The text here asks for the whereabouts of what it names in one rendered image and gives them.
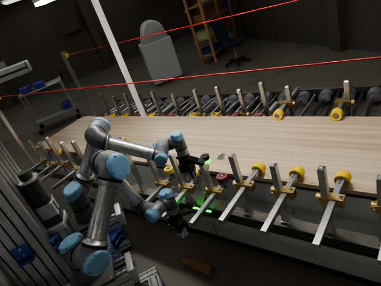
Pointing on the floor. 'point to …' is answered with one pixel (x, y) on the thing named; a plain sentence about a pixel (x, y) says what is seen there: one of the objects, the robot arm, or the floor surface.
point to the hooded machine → (159, 53)
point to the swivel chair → (220, 30)
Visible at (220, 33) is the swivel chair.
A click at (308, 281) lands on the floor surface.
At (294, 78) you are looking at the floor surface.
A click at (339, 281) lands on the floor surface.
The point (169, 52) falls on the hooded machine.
